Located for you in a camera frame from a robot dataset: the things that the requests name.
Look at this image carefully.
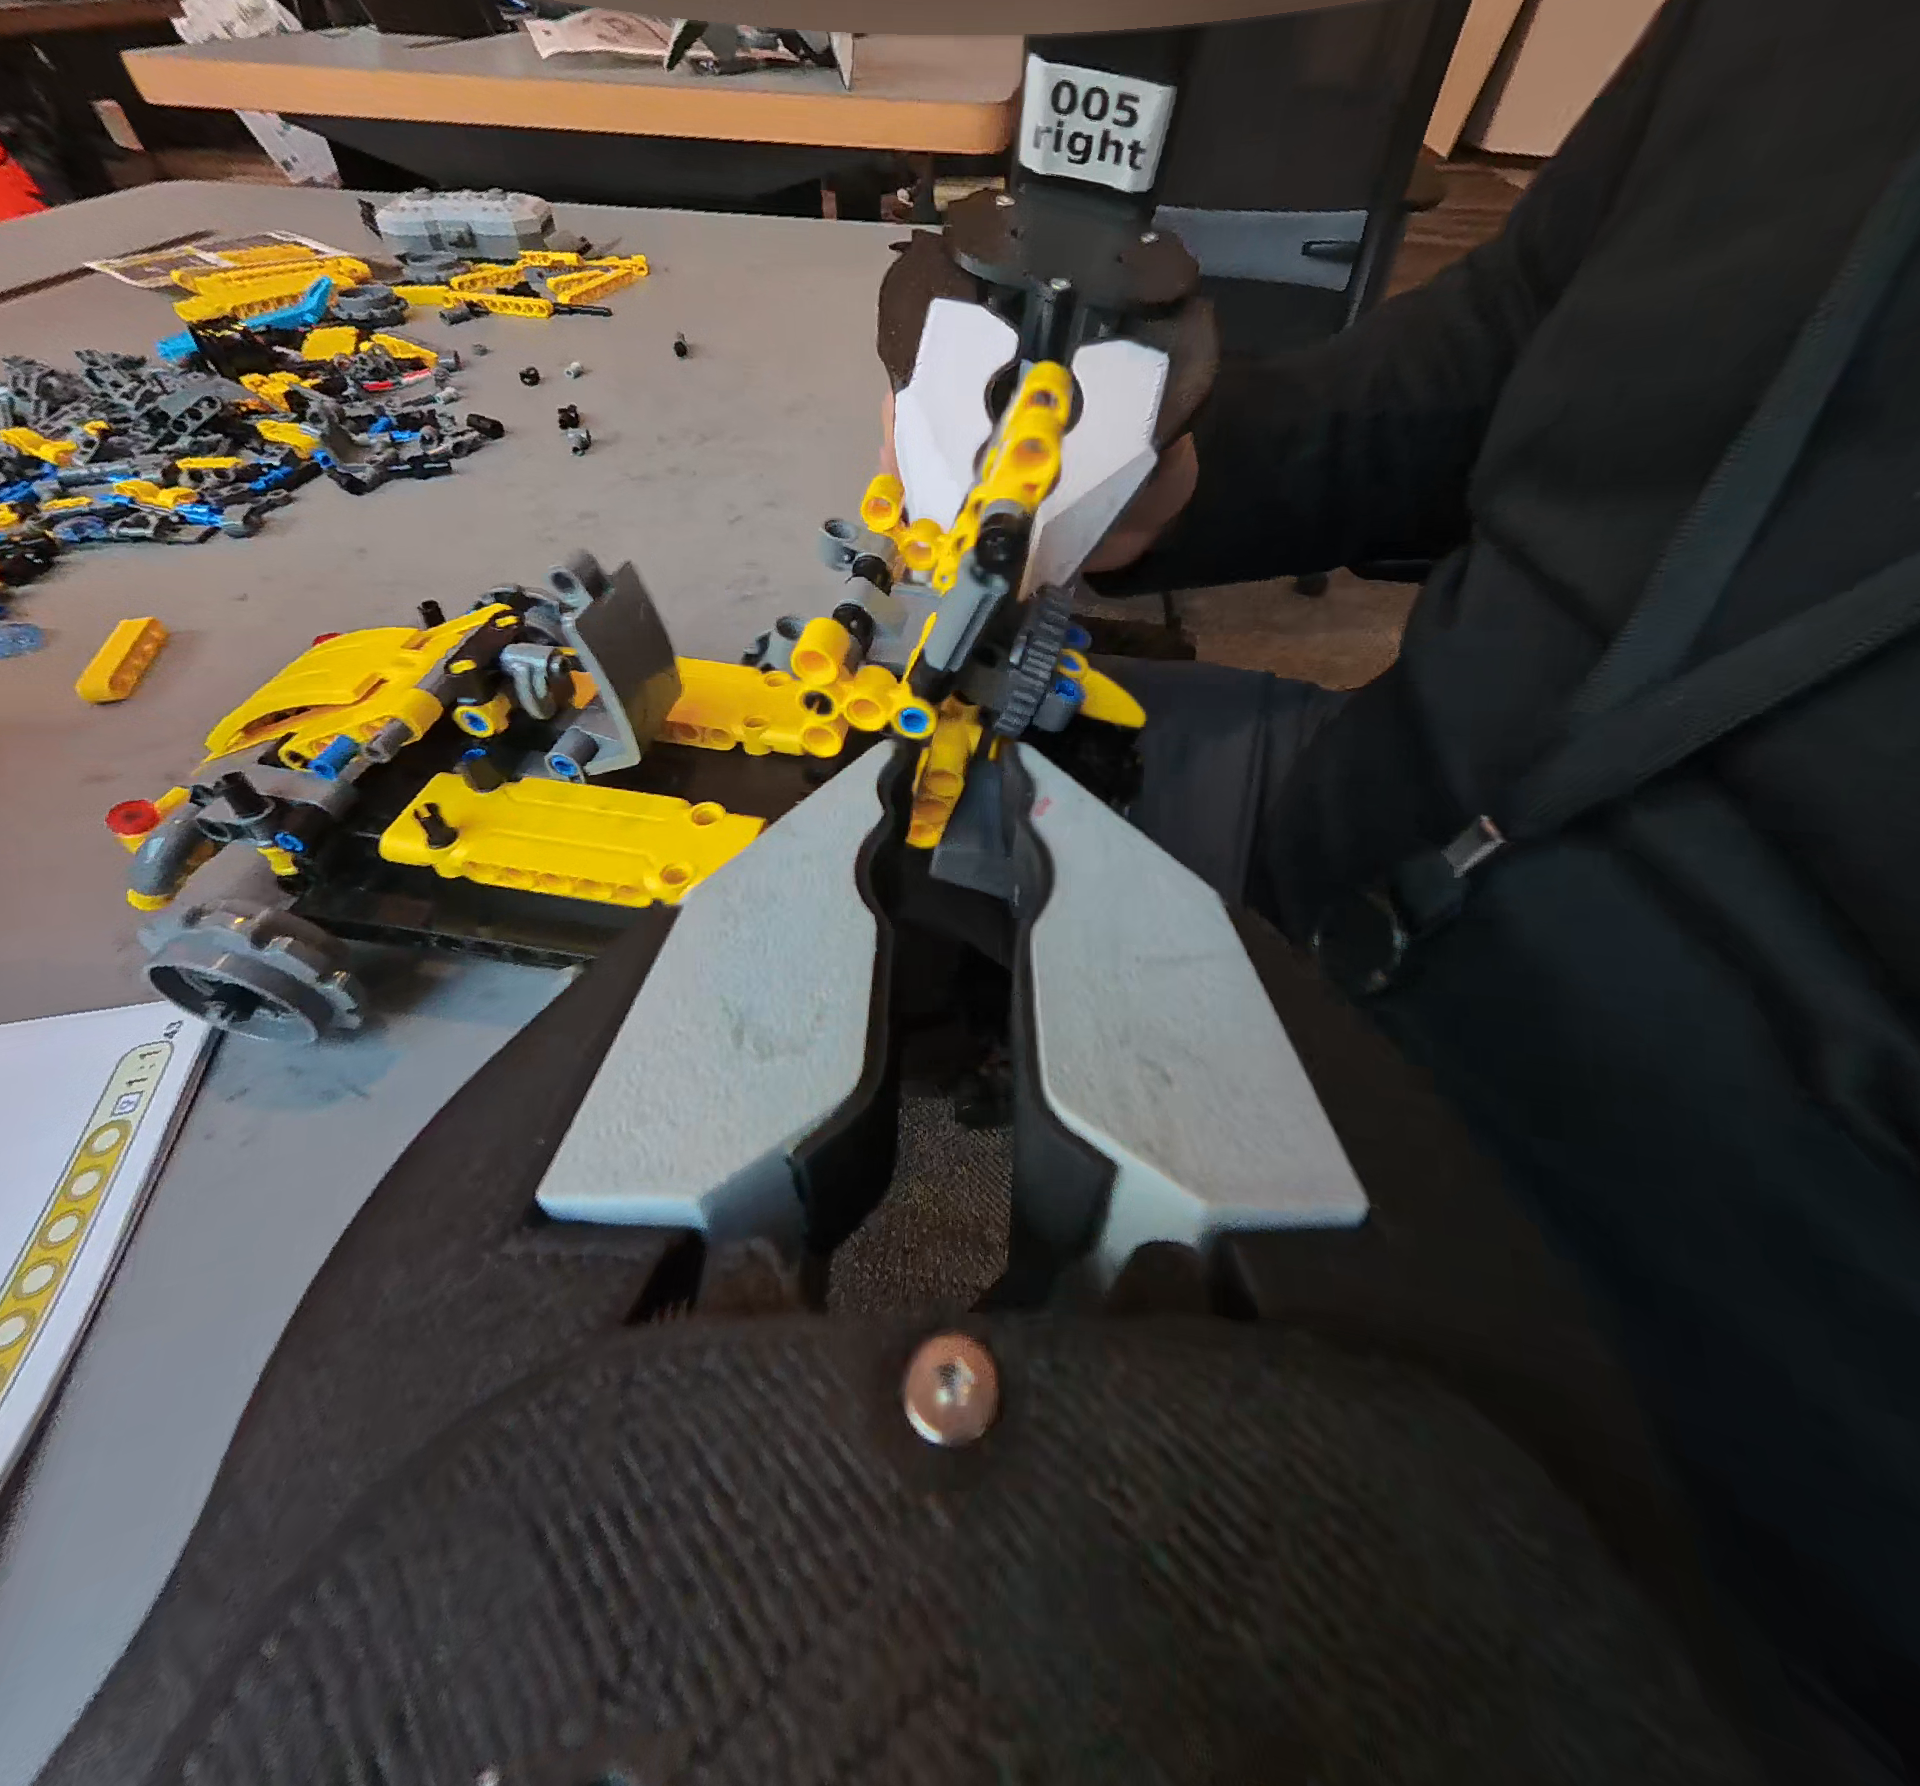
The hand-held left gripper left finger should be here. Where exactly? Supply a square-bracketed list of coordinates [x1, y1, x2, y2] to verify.
[534, 738, 918, 1313]

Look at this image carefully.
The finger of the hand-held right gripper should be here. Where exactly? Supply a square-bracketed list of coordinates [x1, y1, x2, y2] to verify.
[1024, 341, 1170, 598]
[889, 299, 1025, 543]

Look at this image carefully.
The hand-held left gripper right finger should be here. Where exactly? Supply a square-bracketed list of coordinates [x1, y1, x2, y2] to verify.
[1005, 739, 1371, 1313]

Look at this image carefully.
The yellow grey toy brick assembly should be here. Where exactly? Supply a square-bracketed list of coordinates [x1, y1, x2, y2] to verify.
[746, 359, 1153, 906]

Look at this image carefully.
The yellow black toy brick vehicle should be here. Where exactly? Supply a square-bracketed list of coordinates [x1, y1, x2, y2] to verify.
[107, 555, 842, 1050]

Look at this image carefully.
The person's right forearm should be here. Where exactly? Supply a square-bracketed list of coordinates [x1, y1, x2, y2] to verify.
[1140, 225, 1517, 596]

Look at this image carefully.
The grey desk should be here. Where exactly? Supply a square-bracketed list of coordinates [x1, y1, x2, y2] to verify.
[0, 180, 933, 1786]

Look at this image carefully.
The person's right hand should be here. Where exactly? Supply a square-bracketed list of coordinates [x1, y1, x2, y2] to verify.
[1087, 444, 1203, 577]

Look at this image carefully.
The idle hand-held gripper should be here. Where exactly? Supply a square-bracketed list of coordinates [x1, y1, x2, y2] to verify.
[665, 14, 858, 96]

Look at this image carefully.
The wooden edged table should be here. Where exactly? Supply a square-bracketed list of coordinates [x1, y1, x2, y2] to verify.
[120, 25, 1025, 162]

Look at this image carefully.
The white paper sheet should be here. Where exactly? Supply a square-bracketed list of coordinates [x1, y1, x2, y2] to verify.
[520, 6, 681, 66]

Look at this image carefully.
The large grey toy brick part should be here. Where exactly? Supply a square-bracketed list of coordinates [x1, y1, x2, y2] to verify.
[356, 184, 560, 263]

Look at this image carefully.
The building instruction booklet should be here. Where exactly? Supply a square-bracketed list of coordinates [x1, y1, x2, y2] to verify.
[0, 997, 222, 1487]

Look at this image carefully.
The yellow toy beam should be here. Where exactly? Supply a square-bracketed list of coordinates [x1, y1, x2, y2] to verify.
[74, 614, 170, 704]

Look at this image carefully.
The pile of loose toy bricks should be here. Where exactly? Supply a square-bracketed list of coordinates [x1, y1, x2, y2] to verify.
[0, 243, 699, 591]

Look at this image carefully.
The yellow printed leaflet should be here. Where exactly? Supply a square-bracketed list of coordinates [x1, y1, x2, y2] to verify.
[87, 231, 344, 291]

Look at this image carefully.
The black shoulder strap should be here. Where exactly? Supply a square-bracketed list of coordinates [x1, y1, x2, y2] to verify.
[1386, 151, 1920, 952]

